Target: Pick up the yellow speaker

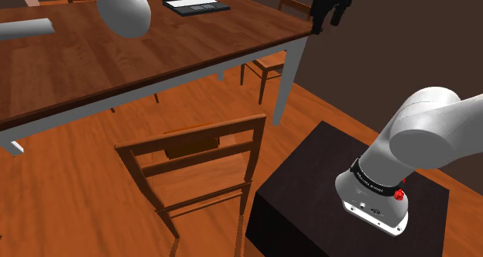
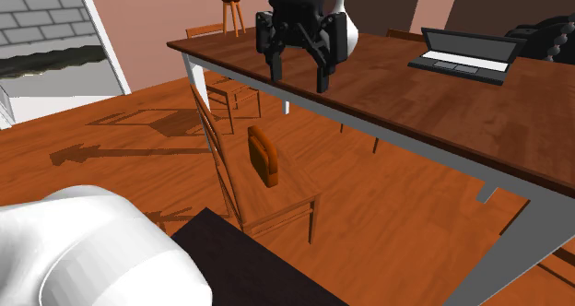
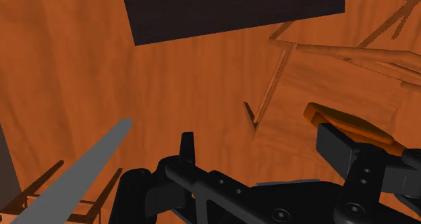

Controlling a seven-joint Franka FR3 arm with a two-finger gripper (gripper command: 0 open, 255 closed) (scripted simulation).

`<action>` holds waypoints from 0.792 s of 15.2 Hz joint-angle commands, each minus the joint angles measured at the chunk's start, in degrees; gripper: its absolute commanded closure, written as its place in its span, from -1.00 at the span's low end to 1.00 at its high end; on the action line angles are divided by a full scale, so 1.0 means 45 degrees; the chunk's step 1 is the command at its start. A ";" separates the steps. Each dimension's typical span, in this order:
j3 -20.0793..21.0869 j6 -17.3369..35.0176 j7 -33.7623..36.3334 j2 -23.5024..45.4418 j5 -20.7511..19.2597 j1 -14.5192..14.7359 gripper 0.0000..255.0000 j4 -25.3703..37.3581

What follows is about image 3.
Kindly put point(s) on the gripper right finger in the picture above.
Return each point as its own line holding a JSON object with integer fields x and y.
{"x": 361, "y": 174}

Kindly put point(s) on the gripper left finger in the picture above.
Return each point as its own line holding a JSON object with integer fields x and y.
{"x": 194, "y": 180}

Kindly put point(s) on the orange flat object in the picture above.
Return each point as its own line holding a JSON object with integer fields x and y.
{"x": 355, "y": 123}

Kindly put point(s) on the grey long bar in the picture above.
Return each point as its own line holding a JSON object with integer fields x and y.
{"x": 82, "y": 174}

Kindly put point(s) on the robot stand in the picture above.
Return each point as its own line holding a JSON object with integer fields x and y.
{"x": 230, "y": 9}

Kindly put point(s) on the brown wooden frame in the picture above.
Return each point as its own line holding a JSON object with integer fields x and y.
{"x": 98, "y": 200}

